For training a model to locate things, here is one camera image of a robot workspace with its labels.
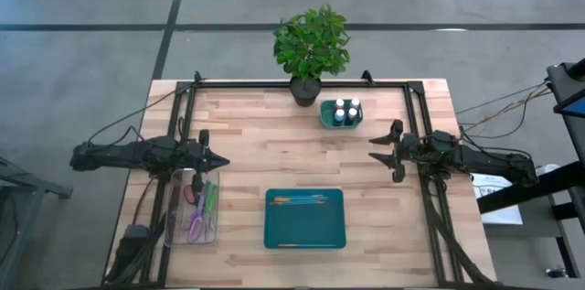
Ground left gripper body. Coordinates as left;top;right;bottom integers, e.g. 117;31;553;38
182;128;216;175

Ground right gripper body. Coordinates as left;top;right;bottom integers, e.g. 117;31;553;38
391;133;421;167

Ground green handled scissors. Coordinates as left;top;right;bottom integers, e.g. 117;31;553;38
203;180;219;236

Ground red handled scissors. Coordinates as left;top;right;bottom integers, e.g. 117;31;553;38
183;183;198;207

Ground purple handled scissors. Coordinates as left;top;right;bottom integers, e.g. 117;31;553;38
180;191;209;244

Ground thin blue paintbrush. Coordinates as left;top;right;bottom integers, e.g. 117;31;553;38
269;199;328;206

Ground teal plastic tray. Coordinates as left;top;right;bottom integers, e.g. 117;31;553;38
263;188;347;251

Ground small green plastic bin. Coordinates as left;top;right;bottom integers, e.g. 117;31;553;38
318;99;365;130

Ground clear plastic tray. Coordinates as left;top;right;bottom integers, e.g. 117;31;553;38
163;166;221;248

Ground black plant pot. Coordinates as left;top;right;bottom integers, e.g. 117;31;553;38
289;75;323;108

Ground green leafy artificial plant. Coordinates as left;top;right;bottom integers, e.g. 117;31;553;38
272;5;352;81

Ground white printed paper sheet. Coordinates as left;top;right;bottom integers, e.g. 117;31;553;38
469;171;525;226

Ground white plastic object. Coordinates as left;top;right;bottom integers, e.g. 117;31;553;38
534;163;561;177

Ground black metal floor stand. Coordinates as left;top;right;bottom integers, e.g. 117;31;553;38
0;157;75;202

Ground black equipment stand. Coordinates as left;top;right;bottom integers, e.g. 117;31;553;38
476;55;585;236

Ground blue screen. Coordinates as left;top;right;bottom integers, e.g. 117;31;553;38
554;96;585;118

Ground small black floor object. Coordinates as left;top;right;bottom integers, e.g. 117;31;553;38
545;265;569;280

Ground black aluminium table frame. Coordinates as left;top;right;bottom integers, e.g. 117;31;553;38
101;70;499;289

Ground thin brown cable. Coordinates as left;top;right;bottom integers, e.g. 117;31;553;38
131;176;156;227

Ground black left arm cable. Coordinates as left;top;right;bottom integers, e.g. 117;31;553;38
85;90;184;145

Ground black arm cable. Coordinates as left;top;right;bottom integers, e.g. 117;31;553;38
85;90;184;145
456;124;534;161

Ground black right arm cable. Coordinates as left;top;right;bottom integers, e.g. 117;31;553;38
456;124;534;161

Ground grey cable sleeve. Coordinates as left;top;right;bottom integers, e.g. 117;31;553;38
122;223;150;242

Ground thin coloured wire bundle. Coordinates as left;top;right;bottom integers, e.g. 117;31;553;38
455;80;552;140

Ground black cable bundle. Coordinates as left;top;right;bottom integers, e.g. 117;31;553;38
102;214;168;285

